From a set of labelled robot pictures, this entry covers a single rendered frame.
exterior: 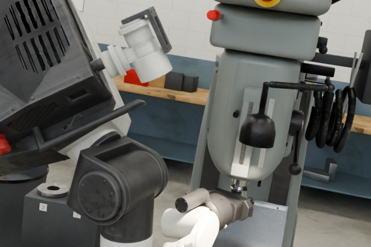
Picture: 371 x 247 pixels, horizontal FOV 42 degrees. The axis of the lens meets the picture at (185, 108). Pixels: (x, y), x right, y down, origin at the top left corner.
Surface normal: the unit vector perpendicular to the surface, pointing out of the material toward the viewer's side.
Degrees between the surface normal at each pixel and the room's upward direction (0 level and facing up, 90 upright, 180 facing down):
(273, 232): 62
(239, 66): 90
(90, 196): 91
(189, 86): 90
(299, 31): 90
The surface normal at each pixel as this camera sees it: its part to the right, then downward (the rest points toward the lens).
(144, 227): 0.74, 0.15
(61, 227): -0.15, 0.17
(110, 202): -0.43, 0.13
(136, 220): 0.43, 0.17
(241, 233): -0.12, -0.30
